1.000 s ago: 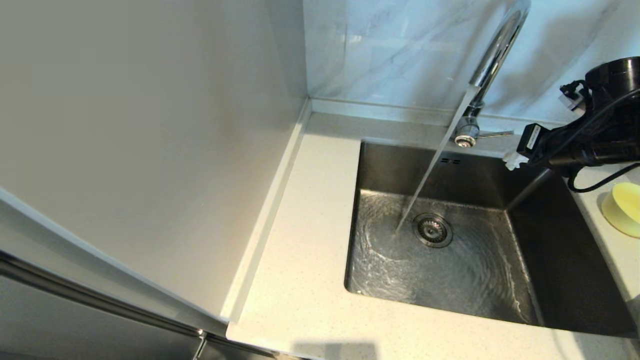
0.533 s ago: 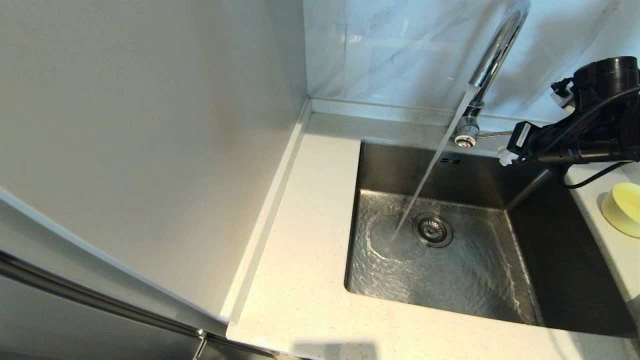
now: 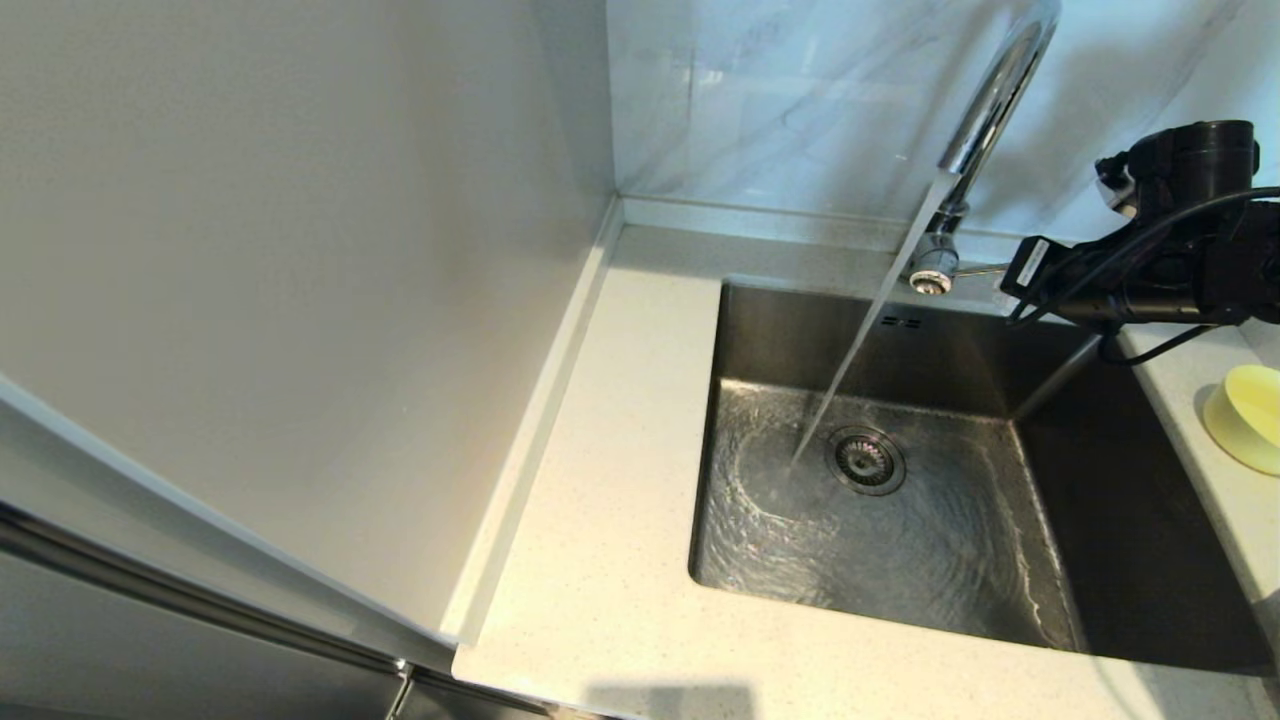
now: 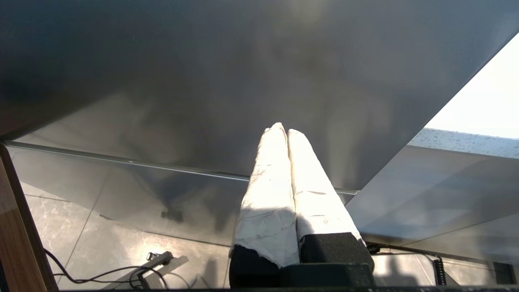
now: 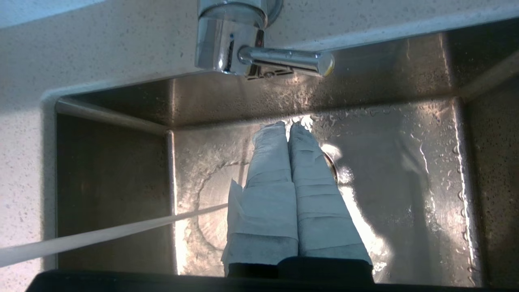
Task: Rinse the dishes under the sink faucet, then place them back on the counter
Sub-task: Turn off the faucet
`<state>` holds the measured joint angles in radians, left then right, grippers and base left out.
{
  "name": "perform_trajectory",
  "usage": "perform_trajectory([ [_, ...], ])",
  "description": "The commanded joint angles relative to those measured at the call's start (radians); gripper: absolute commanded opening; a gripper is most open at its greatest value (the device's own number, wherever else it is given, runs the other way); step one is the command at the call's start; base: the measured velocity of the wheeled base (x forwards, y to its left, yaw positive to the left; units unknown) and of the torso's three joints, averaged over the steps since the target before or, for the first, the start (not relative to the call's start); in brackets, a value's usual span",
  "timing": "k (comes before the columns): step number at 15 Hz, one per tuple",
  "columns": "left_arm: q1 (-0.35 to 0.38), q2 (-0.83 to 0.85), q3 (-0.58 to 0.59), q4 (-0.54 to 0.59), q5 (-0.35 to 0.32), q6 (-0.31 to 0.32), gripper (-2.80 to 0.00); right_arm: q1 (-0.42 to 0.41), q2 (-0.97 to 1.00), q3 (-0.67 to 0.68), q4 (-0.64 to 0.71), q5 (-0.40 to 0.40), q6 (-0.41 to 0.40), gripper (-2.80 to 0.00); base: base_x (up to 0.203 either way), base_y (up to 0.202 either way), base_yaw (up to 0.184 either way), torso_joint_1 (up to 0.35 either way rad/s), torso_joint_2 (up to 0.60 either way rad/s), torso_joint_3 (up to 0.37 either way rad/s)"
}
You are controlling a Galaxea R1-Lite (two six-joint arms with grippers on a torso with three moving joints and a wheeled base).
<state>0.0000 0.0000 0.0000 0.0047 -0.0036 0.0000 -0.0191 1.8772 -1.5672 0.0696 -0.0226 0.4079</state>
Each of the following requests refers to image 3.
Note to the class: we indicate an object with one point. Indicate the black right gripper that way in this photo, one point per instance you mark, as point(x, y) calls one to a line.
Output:
point(1060, 285)

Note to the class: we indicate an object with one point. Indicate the chrome gooseneck faucet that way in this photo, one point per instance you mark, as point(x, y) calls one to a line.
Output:
point(990, 100)

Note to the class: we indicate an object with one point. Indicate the yellow bowl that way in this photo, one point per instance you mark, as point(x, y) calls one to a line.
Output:
point(1245, 415)

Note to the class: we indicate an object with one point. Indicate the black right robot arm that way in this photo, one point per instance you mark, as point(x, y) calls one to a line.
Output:
point(1210, 250)

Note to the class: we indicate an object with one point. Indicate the stainless steel sink basin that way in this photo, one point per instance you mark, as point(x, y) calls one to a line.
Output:
point(950, 560)

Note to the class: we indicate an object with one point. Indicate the running water stream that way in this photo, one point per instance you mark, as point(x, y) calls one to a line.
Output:
point(860, 340)

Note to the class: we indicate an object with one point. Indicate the round metal drain strainer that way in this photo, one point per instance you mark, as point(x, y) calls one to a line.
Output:
point(866, 461)

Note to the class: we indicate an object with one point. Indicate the tall white cabinet side panel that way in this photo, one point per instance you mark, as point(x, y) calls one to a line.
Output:
point(280, 280)

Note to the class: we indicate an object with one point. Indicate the large stainless steel appliance door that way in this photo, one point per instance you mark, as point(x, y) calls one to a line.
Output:
point(150, 650)

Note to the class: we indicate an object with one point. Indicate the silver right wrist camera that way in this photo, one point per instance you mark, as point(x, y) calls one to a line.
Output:
point(1118, 190)

